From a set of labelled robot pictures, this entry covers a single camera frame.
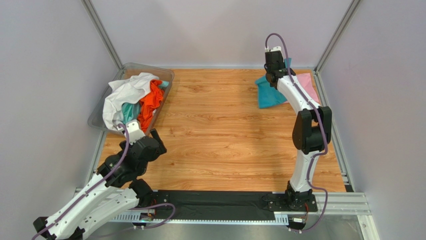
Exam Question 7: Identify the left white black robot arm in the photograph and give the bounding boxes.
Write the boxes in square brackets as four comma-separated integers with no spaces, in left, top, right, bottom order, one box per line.
[33,128,167,240]

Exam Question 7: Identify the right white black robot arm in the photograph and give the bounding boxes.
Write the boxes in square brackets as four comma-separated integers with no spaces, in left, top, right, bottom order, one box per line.
[264,47,332,211]

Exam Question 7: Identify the folded pink t shirt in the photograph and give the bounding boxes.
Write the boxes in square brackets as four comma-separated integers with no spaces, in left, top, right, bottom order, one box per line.
[277,73,321,109]

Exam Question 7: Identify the light teal t shirt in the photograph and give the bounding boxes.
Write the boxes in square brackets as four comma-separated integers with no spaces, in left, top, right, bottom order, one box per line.
[121,102,141,125]

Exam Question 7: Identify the orange t shirt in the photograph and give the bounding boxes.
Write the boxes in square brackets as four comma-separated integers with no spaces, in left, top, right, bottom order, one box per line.
[136,79,165,132]

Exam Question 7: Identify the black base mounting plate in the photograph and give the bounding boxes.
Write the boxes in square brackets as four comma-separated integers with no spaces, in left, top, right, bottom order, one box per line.
[137,190,318,221]

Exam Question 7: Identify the white t shirt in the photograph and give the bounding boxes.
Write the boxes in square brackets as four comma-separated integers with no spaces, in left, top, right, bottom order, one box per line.
[102,72,160,131]

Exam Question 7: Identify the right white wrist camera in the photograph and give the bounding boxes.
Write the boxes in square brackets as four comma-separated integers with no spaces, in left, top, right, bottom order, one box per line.
[265,46,282,53]

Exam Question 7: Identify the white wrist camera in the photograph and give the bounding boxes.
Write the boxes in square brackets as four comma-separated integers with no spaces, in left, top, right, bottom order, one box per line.
[265,46,282,53]
[116,120,146,145]

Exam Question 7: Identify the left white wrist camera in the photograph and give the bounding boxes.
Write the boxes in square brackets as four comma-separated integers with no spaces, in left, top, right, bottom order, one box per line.
[116,120,146,145]

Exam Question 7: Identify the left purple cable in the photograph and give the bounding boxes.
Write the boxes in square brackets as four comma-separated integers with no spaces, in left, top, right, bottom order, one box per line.
[31,123,177,240]

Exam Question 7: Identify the right aluminium frame post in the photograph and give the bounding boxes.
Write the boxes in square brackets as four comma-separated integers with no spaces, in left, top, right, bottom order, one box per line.
[314,0,362,74]

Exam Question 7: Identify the aluminium frame post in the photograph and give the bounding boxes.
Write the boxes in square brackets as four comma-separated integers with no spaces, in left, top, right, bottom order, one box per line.
[314,0,362,74]
[81,0,123,69]

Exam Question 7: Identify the aluminium front rail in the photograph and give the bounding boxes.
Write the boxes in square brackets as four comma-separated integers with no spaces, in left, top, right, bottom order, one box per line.
[85,190,371,225]

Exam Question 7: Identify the left aluminium frame post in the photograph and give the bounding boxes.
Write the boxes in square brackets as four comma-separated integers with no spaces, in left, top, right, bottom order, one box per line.
[81,0,123,69]

